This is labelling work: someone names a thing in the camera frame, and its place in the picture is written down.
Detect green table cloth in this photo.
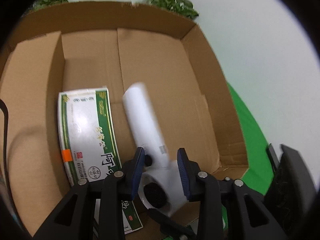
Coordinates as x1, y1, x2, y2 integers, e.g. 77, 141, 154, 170
220, 82, 276, 230

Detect green white medicine box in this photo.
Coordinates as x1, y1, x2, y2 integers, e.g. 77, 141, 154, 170
57, 88, 143, 233

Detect brown cardboard box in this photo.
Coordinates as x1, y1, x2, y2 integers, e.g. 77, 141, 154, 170
0, 0, 250, 240

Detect right potted plant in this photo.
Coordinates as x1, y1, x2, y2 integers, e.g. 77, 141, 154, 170
143, 0, 199, 20

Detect black cable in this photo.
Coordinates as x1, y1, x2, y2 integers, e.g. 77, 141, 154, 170
0, 98, 16, 221

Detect white hair dryer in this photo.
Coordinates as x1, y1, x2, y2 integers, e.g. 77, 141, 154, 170
123, 82, 187, 217

